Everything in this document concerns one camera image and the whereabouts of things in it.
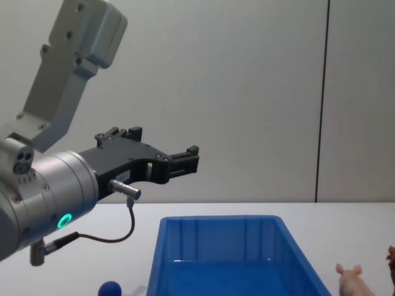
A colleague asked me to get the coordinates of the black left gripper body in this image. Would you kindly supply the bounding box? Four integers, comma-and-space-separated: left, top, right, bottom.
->
78, 141, 170, 204

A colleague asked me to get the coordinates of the blue plastic bin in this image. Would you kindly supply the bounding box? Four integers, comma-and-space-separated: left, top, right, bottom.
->
144, 215, 333, 296

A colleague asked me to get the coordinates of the blue ball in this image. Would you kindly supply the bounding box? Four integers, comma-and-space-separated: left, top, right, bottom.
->
98, 280, 123, 296

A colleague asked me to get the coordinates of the pink toy pig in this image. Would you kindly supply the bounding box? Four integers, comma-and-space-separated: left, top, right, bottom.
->
335, 263, 376, 296

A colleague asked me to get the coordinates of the brown toy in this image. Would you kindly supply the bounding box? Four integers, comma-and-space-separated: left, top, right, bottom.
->
385, 245, 395, 286

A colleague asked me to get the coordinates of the thin dark gripper cable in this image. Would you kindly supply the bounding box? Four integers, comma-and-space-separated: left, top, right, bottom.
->
43, 178, 143, 249

